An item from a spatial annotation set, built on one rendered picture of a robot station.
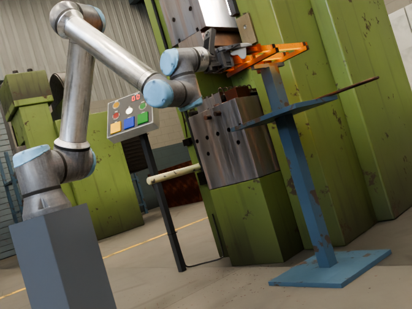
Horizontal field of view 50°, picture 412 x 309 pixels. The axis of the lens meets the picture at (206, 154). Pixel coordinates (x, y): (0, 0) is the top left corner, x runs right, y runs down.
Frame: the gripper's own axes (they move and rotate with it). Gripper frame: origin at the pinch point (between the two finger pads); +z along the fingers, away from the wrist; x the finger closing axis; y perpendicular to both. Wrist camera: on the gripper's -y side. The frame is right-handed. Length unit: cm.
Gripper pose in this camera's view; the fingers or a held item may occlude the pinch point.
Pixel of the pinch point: (239, 50)
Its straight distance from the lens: 182.3
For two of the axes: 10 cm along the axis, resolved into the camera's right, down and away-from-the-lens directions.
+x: 5.9, -2.0, -7.8
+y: 2.8, 9.6, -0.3
